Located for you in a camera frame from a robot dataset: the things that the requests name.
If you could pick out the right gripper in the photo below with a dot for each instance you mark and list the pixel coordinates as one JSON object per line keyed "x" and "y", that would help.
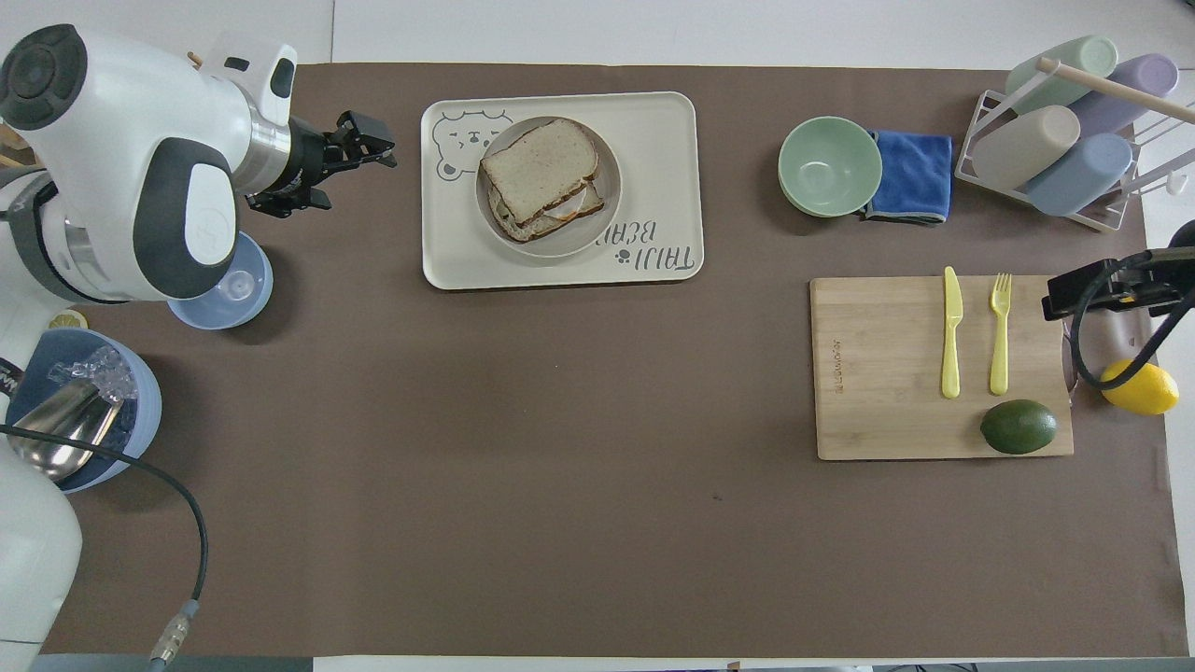
{"x": 1158, "y": 278}

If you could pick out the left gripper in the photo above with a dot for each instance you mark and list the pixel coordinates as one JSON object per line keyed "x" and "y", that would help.
{"x": 306, "y": 160}

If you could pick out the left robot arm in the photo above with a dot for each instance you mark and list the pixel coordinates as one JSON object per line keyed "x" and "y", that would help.
{"x": 121, "y": 140}

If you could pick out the sandwich base with filling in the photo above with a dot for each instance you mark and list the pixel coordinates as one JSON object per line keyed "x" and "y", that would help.
{"x": 571, "y": 210}

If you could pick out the cream round plate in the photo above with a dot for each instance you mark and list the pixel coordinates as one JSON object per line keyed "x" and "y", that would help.
{"x": 607, "y": 159}

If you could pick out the yellow lemon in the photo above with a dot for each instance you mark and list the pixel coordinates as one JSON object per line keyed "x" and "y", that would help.
{"x": 1144, "y": 390}

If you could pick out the blue cup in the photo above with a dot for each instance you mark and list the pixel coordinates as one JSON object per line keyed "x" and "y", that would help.
{"x": 1078, "y": 175}

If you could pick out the clear blue small bowl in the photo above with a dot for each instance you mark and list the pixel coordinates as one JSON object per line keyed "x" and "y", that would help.
{"x": 229, "y": 294}

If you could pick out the yellow plastic fork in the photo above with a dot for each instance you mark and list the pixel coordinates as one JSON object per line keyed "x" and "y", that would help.
{"x": 1000, "y": 345}

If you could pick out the beige cup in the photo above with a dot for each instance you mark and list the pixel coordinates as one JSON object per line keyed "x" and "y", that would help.
{"x": 1027, "y": 145}

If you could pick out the purple cup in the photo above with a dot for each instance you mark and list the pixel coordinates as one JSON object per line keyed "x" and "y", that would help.
{"x": 1134, "y": 89}

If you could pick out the green avocado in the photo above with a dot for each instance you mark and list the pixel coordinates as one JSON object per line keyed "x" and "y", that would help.
{"x": 1018, "y": 427}

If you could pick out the bread slice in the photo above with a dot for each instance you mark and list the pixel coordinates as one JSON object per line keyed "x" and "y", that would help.
{"x": 537, "y": 168}

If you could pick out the yellow plastic knife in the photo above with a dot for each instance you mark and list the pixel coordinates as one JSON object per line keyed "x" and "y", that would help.
{"x": 951, "y": 336}

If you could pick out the green cup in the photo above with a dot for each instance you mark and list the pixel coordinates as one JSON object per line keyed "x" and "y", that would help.
{"x": 1074, "y": 65}

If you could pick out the blue cloth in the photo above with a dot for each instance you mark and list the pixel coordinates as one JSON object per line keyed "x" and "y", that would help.
{"x": 915, "y": 173}

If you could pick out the wooden cutting board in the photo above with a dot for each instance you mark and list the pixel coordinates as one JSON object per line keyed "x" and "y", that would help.
{"x": 878, "y": 373}

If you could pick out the clear ice cubes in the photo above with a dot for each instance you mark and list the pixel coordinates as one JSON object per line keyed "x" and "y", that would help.
{"x": 103, "y": 369}

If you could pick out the lemon slice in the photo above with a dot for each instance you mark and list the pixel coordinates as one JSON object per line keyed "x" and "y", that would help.
{"x": 67, "y": 320}

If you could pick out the blue ice bucket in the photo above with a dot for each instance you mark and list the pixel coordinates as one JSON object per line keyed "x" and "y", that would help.
{"x": 140, "y": 411}

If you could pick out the cream tray with bear print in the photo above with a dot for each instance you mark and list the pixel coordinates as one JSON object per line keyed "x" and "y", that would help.
{"x": 653, "y": 187}

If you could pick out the green bowl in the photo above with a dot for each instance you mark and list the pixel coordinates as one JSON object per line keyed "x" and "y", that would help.
{"x": 829, "y": 166}

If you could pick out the metal scoop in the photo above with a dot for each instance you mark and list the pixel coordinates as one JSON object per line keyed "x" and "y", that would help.
{"x": 61, "y": 429}

